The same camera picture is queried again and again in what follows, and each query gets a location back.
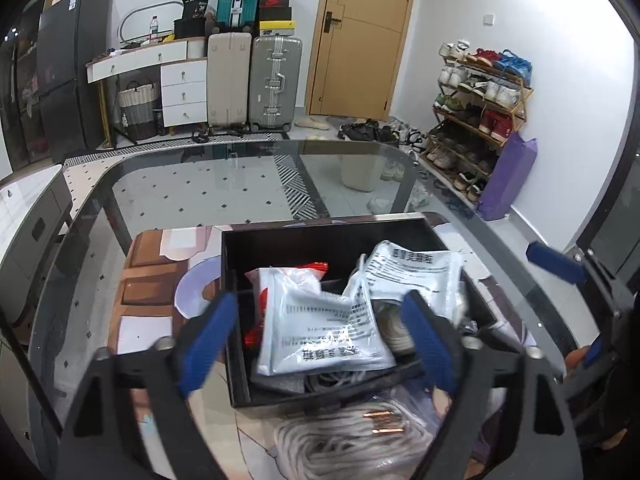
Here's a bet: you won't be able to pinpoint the white trash bin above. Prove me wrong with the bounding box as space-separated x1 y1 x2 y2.
341 152 381 192

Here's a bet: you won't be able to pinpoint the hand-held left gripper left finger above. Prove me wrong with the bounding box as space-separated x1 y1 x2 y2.
60 291 240 480

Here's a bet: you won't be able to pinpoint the black refrigerator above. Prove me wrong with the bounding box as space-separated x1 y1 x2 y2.
37 0 108 155

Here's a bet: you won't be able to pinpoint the white printed packet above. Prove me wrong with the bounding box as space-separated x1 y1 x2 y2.
350 240 463 322

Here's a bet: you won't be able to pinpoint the wicker basket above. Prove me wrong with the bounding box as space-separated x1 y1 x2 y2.
117 82 162 141

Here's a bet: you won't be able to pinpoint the printed desk mat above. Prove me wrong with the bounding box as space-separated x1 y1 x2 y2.
107 212 541 480

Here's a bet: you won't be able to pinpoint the beige suitcase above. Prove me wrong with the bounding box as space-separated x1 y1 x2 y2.
206 31 252 128

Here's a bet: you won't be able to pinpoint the wooden door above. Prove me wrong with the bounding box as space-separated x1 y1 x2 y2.
305 0 420 122

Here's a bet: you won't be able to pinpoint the dark glass display cabinet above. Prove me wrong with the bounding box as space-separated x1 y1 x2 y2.
0 25 51 171

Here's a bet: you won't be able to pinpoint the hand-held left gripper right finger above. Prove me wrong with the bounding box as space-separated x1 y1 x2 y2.
402 290 583 480

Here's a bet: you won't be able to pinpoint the wooden shoe rack with shoes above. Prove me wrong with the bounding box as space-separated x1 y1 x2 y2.
422 40 532 203

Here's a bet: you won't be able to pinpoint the purple bag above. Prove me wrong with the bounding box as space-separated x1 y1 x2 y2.
475 132 538 222

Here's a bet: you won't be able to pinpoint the silver suitcase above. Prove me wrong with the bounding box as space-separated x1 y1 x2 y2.
248 35 303 132

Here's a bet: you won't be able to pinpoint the scattered black and white shoes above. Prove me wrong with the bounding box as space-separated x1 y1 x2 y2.
337 119 427 150

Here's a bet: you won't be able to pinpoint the person's right hand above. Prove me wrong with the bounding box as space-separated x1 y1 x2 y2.
564 346 591 373

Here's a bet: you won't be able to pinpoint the red and white glue packet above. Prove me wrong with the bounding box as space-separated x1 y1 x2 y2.
245 261 397 377

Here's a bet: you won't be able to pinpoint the dark grey cord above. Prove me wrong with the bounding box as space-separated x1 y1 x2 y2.
302 369 361 394

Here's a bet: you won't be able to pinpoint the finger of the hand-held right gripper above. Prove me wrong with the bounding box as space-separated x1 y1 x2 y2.
562 337 607 388
526 242 631 311

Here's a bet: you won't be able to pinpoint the stack of shoe boxes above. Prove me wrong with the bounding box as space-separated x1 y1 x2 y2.
256 0 296 38

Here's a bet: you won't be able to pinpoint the white desk with drawers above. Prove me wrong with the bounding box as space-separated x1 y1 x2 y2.
86 37 208 128

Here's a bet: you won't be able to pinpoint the black bag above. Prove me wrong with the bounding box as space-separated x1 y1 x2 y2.
173 0 210 40

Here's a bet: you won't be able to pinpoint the white low cabinet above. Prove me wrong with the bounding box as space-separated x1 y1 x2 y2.
0 162 76 321

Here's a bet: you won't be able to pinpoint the black cardboard box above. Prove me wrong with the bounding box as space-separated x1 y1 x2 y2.
220 212 526 408

